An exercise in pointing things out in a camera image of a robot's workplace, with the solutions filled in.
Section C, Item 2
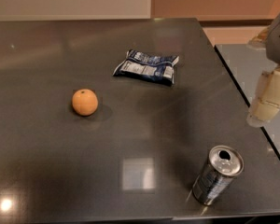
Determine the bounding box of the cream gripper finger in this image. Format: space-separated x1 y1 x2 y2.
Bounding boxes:
247 27 269 50
246 65 280 127

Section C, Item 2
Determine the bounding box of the silver redbull can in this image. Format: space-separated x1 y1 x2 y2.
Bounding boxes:
192 146 244 205

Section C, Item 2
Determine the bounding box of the grey side table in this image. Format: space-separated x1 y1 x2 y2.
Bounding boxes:
215 44 280 160

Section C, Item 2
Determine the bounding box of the blue white snack bag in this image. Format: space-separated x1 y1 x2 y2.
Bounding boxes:
113 49 179 86

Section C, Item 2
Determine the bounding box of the orange fruit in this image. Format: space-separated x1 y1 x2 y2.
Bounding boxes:
72 89 98 116

